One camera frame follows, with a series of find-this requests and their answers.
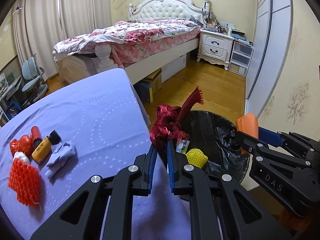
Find purple tablecloth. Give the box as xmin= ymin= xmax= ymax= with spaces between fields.
xmin=0 ymin=68 xmax=193 ymax=240

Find white desk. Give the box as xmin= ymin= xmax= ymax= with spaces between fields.
xmin=1 ymin=75 xmax=23 ymax=121

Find clear plastic drawer unit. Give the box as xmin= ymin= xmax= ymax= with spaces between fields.
xmin=228 ymin=39 xmax=254 ymax=77

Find black bin liner bag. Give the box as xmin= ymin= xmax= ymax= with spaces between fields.
xmin=179 ymin=110 xmax=251 ymax=183

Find white bed frame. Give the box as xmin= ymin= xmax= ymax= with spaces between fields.
xmin=58 ymin=38 xmax=201 ymax=86

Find cardboard box under bed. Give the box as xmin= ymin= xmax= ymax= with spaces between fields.
xmin=142 ymin=68 xmax=162 ymax=94

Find black trash bin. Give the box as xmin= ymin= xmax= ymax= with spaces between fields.
xmin=175 ymin=109 xmax=251 ymax=188

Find blue yellow box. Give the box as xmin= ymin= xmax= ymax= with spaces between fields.
xmin=133 ymin=81 xmax=153 ymax=103

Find blue grey desk chair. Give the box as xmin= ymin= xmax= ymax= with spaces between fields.
xmin=22 ymin=54 xmax=48 ymax=109

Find white tufted headboard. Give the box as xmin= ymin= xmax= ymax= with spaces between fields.
xmin=128 ymin=0 xmax=210 ymax=24

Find pink floral quilt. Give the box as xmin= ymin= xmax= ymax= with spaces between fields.
xmin=53 ymin=19 xmax=201 ymax=67

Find white tissue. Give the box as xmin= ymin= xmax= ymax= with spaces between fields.
xmin=45 ymin=141 xmax=76 ymax=180

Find white box under bed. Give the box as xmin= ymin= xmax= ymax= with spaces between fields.
xmin=162 ymin=54 xmax=187 ymax=83

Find printed snack wrapper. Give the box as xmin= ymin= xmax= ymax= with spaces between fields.
xmin=176 ymin=140 xmax=190 ymax=154

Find white sliding wardrobe door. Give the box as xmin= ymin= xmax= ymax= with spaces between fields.
xmin=245 ymin=0 xmax=293 ymax=117

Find dark red ribbon bundle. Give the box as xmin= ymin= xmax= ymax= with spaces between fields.
xmin=150 ymin=87 xmax=203 ymax=153

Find red plastic bag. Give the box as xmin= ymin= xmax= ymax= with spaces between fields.
xmin=9 ymin=135 xmax=34 ymax=156

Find white nightstand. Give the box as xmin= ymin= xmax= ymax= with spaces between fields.
xmin=197 ymin=29 xmax=234 ymax=70

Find white round wad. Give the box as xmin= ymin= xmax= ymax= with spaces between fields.
xmin=13 ymin=152 xmax=30 ymax=165

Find beige curtains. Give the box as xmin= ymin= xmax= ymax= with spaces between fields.
xmin=12 ymin=0 xmax=111 ymax=80

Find nightstand clutter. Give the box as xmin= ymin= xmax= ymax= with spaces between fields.
xmin=202 ymin=2 xmax=253 ymax=46

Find orange foam fruit net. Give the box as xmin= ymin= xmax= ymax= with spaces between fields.
xmin=8 ymin=158 xmax=41 ymax=209

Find yellow foam fruit net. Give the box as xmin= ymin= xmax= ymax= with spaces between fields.
xmin=186 ymin=148 xmax=208 ymax=168

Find red thread spool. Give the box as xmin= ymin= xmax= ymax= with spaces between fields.
xmin=31 ymin=126 xmax=42 ymax=148

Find blue bin under desk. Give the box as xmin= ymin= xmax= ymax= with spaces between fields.
xmin=7 ymin=101 xmax=22 ymax=120

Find yellow bottle black cap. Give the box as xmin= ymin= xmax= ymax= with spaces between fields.
xmin=31 ymin=131 xmax=61 ymax=164

